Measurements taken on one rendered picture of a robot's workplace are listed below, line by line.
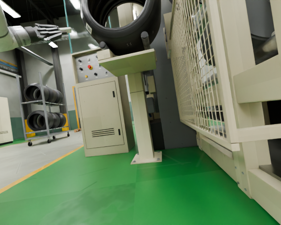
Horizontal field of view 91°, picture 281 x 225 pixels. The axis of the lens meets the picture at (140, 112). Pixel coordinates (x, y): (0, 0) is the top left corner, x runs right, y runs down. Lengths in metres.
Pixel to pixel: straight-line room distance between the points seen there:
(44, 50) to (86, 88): 11.19
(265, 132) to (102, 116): 1.50
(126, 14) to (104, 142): 1.32
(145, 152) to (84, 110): 0.92
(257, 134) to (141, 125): 0.95
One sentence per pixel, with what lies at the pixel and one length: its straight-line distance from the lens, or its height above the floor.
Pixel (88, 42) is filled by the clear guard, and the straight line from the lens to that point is 1.97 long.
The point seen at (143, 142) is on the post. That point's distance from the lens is 1.26.
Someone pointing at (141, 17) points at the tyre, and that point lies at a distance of 1.03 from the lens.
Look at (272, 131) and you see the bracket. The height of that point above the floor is 0.33.
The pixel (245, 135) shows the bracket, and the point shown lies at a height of 0.33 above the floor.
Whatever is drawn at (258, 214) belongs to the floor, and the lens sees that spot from 0.74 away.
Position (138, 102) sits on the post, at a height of 0.52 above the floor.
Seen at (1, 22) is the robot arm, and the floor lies 0.86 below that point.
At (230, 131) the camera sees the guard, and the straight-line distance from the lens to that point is 0.39.
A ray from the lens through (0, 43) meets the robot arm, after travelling 0.92.
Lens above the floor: 0.42
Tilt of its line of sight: 1 degrees up
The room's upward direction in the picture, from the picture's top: 9 degrees counter-clockwise
